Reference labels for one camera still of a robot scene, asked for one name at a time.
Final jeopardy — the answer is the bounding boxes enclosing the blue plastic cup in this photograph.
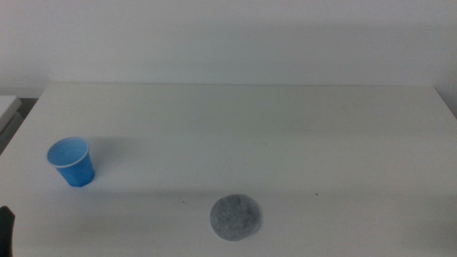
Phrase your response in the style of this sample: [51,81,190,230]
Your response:
[46,136,96,188]

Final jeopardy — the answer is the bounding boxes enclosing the round grey felt cup mat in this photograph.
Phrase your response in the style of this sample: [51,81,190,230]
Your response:
[209,193,262,242]

